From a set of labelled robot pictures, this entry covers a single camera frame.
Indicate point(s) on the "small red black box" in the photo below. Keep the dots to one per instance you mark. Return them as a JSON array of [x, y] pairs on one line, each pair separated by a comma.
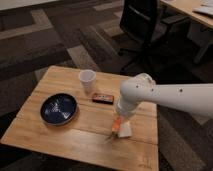
[[102, 98]]

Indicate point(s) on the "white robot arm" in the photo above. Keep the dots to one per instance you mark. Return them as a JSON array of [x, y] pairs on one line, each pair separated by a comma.
[[191, 98]]

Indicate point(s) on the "white paper cup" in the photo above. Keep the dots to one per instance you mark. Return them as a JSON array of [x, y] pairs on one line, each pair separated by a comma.
[[87, 78]]

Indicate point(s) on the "black office chair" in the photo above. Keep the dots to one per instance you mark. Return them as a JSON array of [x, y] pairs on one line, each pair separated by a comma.
[[141, 22]]

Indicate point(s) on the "white keyboard on desk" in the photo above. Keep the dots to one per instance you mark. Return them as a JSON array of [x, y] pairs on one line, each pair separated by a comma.
[[204, 10]]

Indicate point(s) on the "light wooden desk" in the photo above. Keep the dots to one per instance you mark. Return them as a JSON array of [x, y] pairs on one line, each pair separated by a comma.
[[201, 27]]

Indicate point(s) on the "white sponge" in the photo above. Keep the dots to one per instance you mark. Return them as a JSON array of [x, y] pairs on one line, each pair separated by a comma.
[[125, 130]]

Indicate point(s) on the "dark blue plate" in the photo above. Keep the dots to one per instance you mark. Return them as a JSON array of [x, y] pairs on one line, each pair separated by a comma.
[[58, 109]]

